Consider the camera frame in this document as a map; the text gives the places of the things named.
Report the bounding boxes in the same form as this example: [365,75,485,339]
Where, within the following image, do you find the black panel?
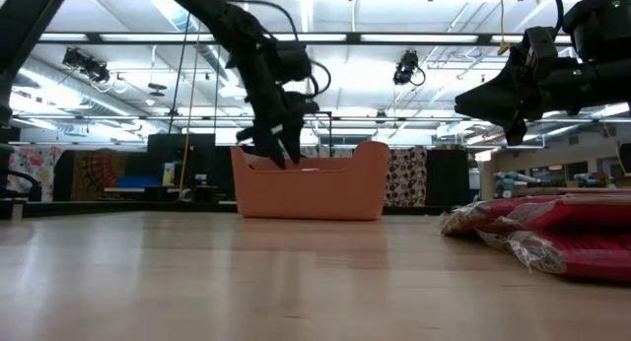
[146,132,217,202]

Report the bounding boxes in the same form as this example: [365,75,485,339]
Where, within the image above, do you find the orange plastic basket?
[230,141,390,222]

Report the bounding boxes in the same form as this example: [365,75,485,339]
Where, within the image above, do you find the black table edge rail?
[22,200,445,219]

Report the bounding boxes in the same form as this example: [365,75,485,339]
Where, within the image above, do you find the black cabinet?
[425,148,470,208]

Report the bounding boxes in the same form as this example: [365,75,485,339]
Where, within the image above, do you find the dotted cloth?
[386,146,428,208]

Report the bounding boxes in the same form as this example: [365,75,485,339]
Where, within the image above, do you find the red popcorn bag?
[440,192,631,237]
[475,226,631,284]

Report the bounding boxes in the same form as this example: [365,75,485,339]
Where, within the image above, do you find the brown patterned cloth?
[71,148,128,201]

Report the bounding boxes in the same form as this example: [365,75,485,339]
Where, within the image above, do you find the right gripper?
[454,43,597,146]

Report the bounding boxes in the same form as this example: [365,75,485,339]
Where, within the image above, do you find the floral cloth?
[8,145,64,203]

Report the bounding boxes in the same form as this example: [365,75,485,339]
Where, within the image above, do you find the fabric rolls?
[494,170,541,200]

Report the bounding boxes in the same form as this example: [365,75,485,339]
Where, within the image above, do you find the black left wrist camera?
[273,40,313,84]

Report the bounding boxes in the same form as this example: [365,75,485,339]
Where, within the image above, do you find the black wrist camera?
[273,40,313,84]
[522,26,559,61]

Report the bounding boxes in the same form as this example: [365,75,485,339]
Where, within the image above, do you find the blue box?
[116,175,163,189]

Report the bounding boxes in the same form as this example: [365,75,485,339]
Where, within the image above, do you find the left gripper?
[231,39,321,171]

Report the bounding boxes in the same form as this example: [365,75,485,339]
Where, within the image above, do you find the yellow hanging hook cord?
[496,0,513,56]

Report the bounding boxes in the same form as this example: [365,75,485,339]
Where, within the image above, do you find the black overhead camera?
[392,48,426,87]

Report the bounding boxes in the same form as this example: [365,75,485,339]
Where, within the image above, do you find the long wooden workbench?
[512,184,631,195]

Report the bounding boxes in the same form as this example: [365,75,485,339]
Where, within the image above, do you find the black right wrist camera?
[522,26,559,61]

